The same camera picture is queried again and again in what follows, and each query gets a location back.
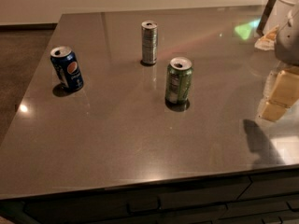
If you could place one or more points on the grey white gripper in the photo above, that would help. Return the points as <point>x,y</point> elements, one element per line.
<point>288,44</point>

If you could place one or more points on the green soda can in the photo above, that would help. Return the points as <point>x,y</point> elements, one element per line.
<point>178,80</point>

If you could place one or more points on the slim silver can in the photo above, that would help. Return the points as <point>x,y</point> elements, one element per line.
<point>149,32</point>

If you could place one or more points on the blue Pepsi can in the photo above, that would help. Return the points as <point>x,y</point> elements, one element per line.
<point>65,63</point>

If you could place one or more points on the crumpled paper snack wrapper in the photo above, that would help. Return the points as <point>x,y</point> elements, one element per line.
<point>267,41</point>

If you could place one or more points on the white cylindrical container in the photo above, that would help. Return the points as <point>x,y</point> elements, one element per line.
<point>275,12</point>

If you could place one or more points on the dark cabinet drawers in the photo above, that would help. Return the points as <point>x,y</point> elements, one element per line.
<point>264,198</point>

